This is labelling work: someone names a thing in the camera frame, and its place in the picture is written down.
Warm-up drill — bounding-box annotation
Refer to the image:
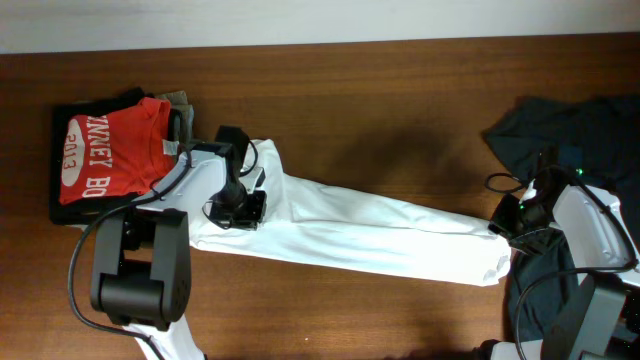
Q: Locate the folded red printed t-shirt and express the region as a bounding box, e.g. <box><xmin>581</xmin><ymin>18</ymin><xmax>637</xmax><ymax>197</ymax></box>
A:
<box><xmin>59</xmin><ymin>97</ymin><xmax>174</xmax><ymax>205</ymax></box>

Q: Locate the folded black t-shirt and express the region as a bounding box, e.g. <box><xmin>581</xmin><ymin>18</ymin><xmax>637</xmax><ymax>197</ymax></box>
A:
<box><xmin>49</xmin><ymin>88</ymin><xmax>173</xmax><ymax>225</ymax></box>

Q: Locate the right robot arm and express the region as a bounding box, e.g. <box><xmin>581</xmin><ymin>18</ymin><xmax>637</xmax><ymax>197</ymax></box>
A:
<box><xmin>489</xmin><ymin>150</ymin><xmax>639</xmax><ymax>359</ymax></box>

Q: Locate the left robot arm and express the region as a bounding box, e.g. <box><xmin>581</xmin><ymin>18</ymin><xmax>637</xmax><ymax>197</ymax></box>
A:
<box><xmin>90</xmin><ymin>126</ymin><xmax>267</xmax><ymax>359</ymax></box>

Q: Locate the white t-shirt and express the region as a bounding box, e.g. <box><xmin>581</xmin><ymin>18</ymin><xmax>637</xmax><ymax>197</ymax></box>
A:
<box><xmin>187</xmin><ymin>138</ymin><xmax>512</xmax><ymax>288</ymax></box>

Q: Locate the dark green t-shirt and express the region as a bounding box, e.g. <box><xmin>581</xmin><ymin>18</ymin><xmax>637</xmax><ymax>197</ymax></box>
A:
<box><xmin>483</xmin><ymin>95</ymin><xmax>639</xmax><ymax>341</ymax></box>

